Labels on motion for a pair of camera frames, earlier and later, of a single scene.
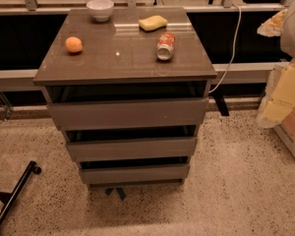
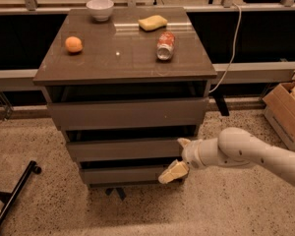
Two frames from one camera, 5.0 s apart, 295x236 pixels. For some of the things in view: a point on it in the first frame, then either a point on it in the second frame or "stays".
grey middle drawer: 99,150 stays
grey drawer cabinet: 130,91 stays
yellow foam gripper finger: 272,27 → 183,142
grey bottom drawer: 136,173 stays
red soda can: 165,44 stays
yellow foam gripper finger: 285,90 → 175,170
